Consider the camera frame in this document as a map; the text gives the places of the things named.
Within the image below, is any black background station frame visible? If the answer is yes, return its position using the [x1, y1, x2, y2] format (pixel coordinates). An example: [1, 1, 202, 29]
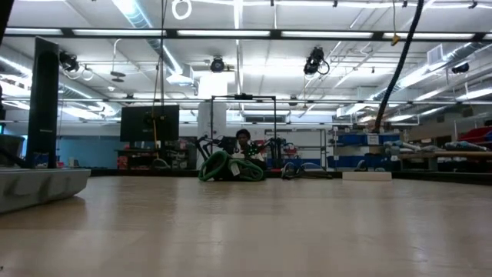
[209, 93, 278, 170]

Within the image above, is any person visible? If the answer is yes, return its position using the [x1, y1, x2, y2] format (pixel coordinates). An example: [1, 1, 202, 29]
[233, 128, 267, 170]

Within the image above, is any black overhead camera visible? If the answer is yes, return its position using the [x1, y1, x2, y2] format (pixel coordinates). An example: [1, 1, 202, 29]
[302, 46, 331, 76]
[209, 56, 227, 74]
[58, 51, 81, 73]

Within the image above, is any black cord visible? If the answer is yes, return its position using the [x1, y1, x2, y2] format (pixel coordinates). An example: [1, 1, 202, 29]
[373, 0, 426, 135]

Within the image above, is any red storage bin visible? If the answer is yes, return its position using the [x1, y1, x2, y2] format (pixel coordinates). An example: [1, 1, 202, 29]
[457, 125, 492, 145]

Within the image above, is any grey plastic tool case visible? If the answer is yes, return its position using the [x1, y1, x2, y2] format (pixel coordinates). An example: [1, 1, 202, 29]
[0, 168, 92, 215]

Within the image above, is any white tape roll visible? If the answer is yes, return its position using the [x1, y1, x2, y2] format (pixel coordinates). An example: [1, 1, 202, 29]
[341, 171, 393, 182]

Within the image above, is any black monitor screen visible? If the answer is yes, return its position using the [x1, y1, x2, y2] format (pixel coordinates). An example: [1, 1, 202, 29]
[119, 104, 181, 143]

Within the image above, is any wooden workbench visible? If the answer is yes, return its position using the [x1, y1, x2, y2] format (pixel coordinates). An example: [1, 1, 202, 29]
[397, 150, 492, 172]

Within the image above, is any grey work glove green cuff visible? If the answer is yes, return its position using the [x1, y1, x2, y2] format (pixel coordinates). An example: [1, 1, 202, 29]
[198, 149, 232, 182]
[228, 158, 265, 182]

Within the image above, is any blue bin shelf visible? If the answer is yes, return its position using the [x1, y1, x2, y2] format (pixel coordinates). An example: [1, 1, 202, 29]
[326, 130, 403, 170]

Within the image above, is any white ring floor lamp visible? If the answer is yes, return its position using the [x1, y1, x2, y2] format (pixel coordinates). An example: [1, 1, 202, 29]
[149, 0, 193, 171]

